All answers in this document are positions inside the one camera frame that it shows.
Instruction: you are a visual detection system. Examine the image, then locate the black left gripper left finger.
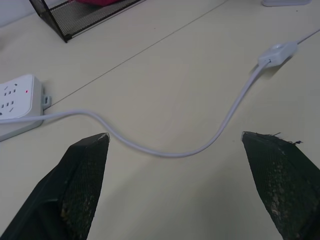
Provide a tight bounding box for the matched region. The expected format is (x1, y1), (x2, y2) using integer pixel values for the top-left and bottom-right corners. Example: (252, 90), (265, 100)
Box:
(0, 132), (111, 240)

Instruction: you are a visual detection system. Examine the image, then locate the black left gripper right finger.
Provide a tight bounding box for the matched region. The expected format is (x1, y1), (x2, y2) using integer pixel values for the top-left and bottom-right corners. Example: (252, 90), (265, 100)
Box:
(241, 131), (320, 240)

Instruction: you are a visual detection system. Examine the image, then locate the black mesh tray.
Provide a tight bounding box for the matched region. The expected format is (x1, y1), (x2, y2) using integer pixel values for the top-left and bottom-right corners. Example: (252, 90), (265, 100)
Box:
(28, 0), (148, 44)

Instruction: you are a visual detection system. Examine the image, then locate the white object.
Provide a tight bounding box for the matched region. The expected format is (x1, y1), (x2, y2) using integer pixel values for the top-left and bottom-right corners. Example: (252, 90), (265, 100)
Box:
(261, 0), (313, 7)

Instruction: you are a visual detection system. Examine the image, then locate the white power strip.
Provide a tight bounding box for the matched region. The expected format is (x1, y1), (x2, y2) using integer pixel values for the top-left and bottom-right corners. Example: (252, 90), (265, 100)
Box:
(0, 73), (53, 143)

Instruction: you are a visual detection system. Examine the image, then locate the pink object in organizer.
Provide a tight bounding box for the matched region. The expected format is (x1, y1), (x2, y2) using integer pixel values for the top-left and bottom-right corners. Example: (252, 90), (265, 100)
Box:
(74, 0), (118, 7)

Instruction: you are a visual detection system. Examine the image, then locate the white power cable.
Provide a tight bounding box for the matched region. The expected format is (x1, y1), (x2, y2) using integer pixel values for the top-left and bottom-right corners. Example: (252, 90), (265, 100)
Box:
(0, 27), (320, 159)

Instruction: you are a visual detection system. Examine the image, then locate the white inline cable switch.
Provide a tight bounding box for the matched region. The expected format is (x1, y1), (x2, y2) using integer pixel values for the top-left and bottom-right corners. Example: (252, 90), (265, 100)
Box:
(257, 41), (299, 67)

